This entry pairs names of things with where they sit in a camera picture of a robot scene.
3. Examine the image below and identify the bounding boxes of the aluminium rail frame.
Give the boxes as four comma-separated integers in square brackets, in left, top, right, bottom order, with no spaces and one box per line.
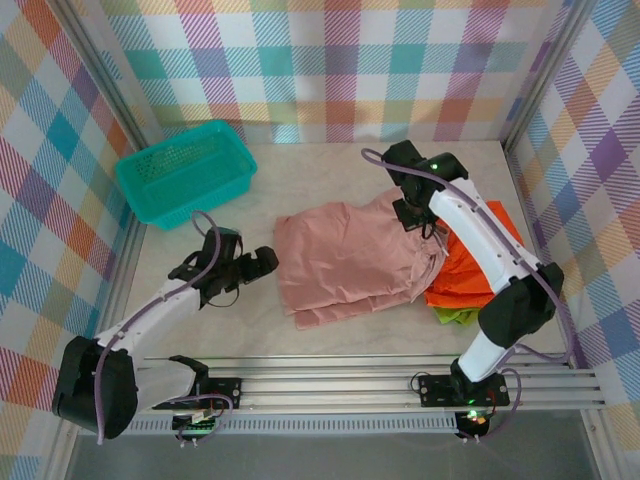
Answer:
[54,352,606,416]

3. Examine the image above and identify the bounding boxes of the lime green shorts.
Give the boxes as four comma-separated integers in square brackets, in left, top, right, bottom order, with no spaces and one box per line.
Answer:
[433,305,484,329]

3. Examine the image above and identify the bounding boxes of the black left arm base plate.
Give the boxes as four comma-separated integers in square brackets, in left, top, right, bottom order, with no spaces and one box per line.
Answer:
[151,377,244,411]

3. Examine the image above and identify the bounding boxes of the orange shorts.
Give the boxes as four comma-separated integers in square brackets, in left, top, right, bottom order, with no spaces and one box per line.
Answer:
[424,199,526,311]

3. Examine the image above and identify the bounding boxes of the pink shorts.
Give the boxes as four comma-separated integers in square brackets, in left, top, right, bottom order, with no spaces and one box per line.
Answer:
[273,187,451,331]

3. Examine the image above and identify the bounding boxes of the teal plastic basket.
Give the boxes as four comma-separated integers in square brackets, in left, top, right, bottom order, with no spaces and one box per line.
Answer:
[114,118,259,232]

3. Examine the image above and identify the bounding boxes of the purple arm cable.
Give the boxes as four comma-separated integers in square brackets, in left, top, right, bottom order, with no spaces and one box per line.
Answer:
[93,209,245,449]
[362,148,576,444]

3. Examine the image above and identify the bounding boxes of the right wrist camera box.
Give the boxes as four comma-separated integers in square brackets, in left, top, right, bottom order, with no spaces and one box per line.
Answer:
[382,140,426,174]

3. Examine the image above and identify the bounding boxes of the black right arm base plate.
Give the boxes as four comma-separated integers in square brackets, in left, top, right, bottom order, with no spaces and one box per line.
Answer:
[417,373,511,409]

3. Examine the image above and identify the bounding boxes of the aluminium upright post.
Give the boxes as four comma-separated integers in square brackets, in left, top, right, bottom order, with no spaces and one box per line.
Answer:
[49,0,156,146]
[499,0,599,150]

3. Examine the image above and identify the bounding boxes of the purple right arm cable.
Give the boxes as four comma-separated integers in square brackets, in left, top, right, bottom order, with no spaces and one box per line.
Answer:
[362,148,576,444]

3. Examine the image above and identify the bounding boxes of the grey slotted cable duct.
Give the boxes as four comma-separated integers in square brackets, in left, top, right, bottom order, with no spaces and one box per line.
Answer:
[77,414,461,436]

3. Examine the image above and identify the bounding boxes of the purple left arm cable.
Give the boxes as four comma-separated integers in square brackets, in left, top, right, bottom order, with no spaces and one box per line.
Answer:
[93,209,245,449]

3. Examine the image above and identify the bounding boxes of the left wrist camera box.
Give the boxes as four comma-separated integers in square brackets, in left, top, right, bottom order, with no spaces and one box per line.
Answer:
[202,227,245,261]

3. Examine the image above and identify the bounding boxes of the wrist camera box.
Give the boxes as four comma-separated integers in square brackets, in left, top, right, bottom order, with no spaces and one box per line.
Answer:
[202,227,245,261]
[382,140,426,174]

